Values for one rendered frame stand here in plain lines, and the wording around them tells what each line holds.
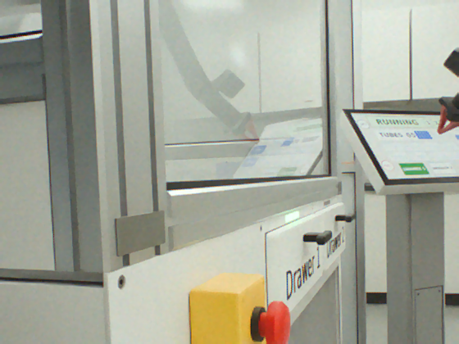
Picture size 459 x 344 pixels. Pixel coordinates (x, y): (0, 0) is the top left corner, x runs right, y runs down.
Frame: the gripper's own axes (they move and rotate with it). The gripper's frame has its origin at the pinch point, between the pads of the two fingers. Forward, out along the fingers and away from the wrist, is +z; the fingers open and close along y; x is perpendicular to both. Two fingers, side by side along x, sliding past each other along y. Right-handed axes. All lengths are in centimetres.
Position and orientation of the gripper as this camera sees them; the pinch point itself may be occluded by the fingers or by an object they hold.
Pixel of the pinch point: (440, 130)
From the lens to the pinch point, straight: 144.0
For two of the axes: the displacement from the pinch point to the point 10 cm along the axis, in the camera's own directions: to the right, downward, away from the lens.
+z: -3.0, 6.0, 7.4
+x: 2.9, 8.0, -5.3
